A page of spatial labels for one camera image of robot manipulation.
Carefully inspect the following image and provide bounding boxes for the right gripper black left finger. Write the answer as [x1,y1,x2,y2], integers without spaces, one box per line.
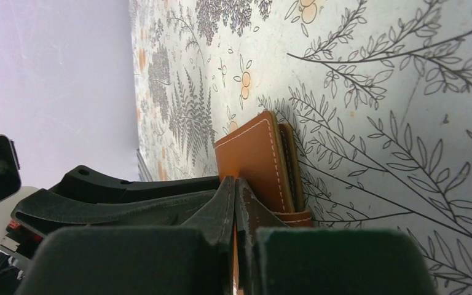
[17,176,235,294]

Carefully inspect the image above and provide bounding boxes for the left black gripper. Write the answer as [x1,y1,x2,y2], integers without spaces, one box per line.
[0,189,216,294]

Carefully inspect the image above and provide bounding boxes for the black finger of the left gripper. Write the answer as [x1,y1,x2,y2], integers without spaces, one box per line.
[51,165,221,192]

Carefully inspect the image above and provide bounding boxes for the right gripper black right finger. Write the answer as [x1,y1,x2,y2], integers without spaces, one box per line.
[235,178,436,294]

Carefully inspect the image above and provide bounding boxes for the brown leather card holder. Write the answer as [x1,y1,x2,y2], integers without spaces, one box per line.
[214,111,312,294]

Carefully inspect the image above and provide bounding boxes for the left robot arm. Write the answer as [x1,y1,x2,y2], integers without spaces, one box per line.
[0,135,234,294]

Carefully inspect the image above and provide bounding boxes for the floral table mat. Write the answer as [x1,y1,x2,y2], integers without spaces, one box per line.
[129,1,472,294]

